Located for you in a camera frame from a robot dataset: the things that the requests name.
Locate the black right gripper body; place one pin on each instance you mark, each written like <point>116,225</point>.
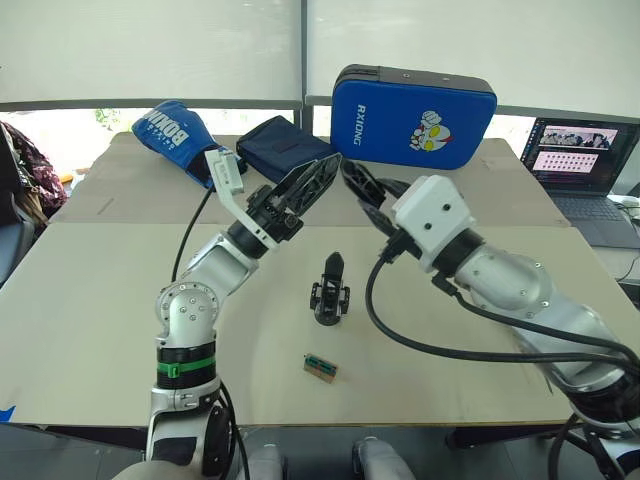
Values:
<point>392,192</point>

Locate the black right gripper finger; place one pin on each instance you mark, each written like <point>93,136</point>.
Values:
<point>362,182</point>
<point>380,220</point>

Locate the small tan box green insert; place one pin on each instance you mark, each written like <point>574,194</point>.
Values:
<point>321,369</point>

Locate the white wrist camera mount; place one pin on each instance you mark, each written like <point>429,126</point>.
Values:
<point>226,176</point>
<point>432,210</point>

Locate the black loose gripper assembly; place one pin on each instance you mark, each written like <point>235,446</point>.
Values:
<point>330,300</point>

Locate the blue RXIONG punch pad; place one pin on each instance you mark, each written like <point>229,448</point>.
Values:
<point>400,120</point>

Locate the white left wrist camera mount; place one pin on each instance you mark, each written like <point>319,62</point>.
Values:
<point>226,176</point>

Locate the grey window frame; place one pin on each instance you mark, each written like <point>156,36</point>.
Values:
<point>302,75</point>

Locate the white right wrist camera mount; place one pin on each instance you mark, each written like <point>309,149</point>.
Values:
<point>432,210</point>

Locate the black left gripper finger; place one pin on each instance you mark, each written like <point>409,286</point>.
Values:
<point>300,177</point>
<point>312,195</point>

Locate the floral fabric bundle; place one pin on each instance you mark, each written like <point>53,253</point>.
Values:
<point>27,170</point>

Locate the dark open laptop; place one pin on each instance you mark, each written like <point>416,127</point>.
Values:
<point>575,160</point>

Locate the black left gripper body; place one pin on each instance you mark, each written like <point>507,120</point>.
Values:
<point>272,215</point>

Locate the small blue tape scrap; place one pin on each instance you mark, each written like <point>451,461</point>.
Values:
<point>7,415</point>

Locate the blue boxing glove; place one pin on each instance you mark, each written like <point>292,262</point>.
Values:
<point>172,137</point>

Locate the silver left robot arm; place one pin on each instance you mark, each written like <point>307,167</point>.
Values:
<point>192,310</point>

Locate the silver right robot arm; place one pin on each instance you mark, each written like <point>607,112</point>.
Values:
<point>505,282</point>

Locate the grey rounded robot leg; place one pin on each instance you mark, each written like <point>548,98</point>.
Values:
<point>382,460</point>
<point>267,462</point>

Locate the navy fabric pouch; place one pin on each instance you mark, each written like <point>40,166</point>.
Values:
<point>280,145</point>

